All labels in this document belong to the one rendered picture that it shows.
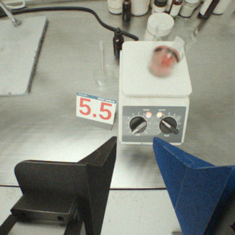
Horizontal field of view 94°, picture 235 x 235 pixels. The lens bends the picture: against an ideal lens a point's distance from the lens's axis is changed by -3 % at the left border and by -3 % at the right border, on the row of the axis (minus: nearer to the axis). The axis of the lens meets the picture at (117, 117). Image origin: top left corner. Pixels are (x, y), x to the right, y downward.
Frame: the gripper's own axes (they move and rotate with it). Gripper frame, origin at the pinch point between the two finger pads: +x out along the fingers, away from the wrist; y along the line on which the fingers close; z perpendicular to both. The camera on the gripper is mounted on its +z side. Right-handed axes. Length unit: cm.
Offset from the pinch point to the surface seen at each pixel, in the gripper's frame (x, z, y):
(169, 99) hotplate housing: 14.3, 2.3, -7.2
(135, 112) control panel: 13.9, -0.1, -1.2
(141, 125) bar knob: 11.9, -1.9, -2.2
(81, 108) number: 18.5, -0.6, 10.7
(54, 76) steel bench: 25.8, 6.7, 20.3
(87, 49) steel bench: 31.2, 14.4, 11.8
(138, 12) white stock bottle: 38.5, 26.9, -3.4
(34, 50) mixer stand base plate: 29.9, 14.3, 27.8
